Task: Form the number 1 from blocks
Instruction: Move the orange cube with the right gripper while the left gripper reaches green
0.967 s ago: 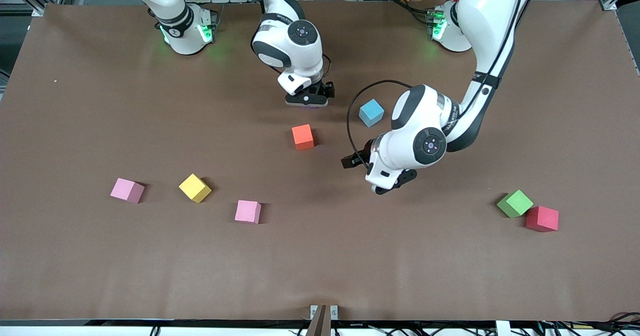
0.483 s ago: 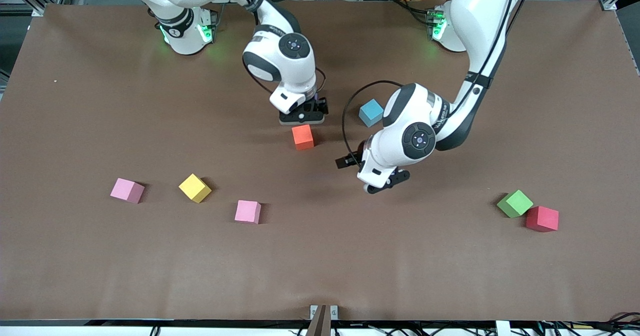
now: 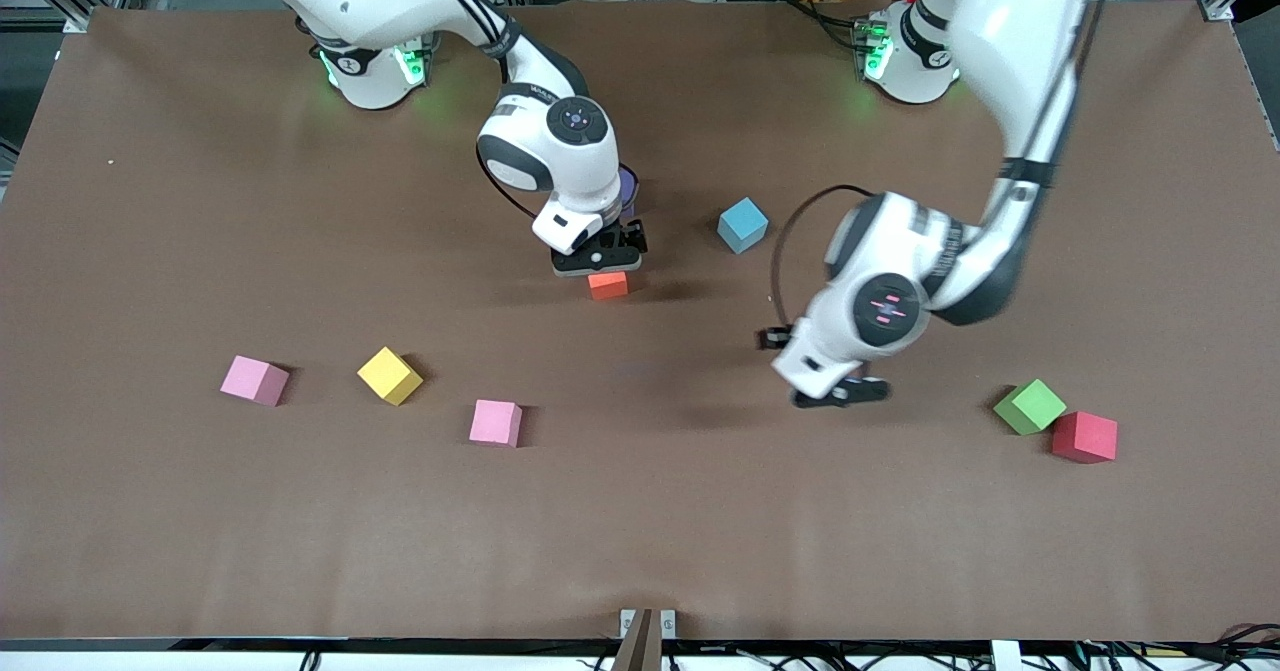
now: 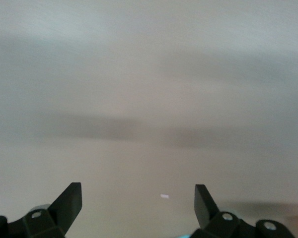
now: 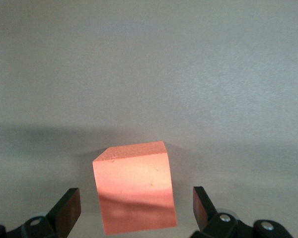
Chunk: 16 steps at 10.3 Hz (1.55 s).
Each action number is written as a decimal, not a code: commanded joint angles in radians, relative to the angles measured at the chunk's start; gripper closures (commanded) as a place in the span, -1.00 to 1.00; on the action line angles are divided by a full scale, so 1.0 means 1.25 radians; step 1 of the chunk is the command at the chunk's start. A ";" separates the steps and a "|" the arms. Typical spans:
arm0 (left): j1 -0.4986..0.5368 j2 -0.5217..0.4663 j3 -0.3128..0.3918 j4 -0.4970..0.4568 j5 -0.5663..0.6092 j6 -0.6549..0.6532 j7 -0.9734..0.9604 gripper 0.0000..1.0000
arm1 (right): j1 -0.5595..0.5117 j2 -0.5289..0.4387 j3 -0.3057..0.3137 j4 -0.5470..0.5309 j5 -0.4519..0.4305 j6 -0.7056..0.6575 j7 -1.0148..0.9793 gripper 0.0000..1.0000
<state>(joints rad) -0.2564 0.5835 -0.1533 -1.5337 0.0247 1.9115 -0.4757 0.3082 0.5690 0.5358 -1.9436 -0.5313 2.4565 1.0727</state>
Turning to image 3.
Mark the green foam cube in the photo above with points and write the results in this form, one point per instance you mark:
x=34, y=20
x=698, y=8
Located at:
x=1030, y=406

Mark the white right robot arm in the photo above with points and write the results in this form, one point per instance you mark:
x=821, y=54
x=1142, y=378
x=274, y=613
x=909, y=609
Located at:
x=545, y=141

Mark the white tag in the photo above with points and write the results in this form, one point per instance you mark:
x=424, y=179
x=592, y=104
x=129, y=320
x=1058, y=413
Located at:
x=1007, y=657

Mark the purple foam cube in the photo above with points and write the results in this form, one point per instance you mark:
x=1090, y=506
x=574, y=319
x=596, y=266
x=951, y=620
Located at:
x=628, y=189

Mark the metal table edge bracket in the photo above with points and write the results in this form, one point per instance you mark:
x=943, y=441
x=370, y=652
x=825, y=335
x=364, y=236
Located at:
x=668, y=623

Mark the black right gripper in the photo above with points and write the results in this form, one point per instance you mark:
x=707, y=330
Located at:
x=633, y=235

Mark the blue foam cube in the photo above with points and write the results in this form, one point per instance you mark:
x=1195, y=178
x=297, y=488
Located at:
x=743, y=224

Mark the brown pointed strip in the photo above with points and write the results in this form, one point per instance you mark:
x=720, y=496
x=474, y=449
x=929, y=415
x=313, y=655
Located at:
x=638, y=646

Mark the orange foam cube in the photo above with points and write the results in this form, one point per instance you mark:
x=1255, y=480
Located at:
x=608, y=287

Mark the yellow foam cube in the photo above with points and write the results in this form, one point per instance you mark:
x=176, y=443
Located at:
x=389, y=375

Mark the pink foam cube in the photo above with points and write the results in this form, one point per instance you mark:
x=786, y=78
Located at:
x=495, y=422
x=252, y=379

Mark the red foam cube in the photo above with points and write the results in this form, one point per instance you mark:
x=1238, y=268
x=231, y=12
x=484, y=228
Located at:
x=1085, y=437

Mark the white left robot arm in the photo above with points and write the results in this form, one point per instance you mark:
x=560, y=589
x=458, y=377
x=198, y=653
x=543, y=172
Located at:
x=1010, y=41

